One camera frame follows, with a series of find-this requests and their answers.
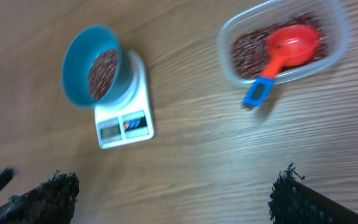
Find clear plastic container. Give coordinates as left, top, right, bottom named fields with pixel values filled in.
left=218, top=0, right=352, bottom=88

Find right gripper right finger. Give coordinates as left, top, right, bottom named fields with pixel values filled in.
left=268, top=163, right=358, bottom=224

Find red beans in bowl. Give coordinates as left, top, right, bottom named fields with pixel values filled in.
left=88, top=49, right=117, bottom=101

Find red measuring scoop blue handle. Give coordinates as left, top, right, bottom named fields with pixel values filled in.
left=242, top=25, right=320, bottom=110

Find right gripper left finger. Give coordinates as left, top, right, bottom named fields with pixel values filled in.
left=0, top=172, right=80, bottom=224

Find blue plastic bowl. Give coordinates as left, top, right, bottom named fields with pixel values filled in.
left=61, top=24, right=134, bottom=108

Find red adzuki beans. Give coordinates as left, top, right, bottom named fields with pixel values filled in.
left=231, top=12, right=328, bottom=80

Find white digital kitchen scale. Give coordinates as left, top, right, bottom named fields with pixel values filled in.
left=94, top=50, right=155, bottom=149

